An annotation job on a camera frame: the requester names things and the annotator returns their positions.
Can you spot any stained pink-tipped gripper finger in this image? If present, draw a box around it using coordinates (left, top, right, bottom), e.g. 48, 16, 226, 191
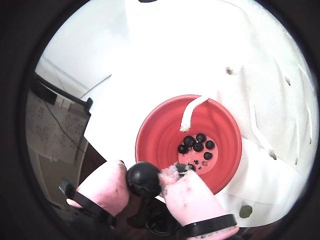
159, 163, 245, 240

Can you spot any pink-tipped black gripper finger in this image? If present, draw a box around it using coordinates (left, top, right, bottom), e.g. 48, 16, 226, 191
58, 159, 131, 240

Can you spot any red collapsible silicone cup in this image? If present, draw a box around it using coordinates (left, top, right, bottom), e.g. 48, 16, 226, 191
134, 94, 243, 197

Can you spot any green leaf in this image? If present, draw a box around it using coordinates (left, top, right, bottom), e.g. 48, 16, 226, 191
238, 204, 253, 219

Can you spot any black bar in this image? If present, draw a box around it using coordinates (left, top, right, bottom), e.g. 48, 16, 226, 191
33, 73, 94, 116

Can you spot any white foam board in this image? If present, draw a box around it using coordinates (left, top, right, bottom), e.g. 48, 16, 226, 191
109, 0, 315, 181

